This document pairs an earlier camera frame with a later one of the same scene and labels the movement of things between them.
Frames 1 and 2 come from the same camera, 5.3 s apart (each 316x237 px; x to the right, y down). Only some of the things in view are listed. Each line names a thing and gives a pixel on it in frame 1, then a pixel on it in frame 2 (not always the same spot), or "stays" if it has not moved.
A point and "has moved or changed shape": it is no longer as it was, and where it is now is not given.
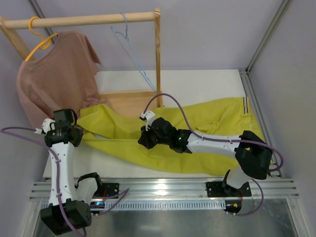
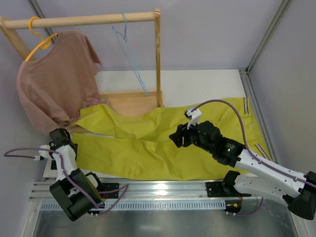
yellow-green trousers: x=228 y=117 has moved or changed shape
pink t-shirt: x=63 y=76 stays
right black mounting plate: x=216 y=189 stays
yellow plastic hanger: x=43 y=44 stays
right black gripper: x=148 y=138 → x=184 y=136
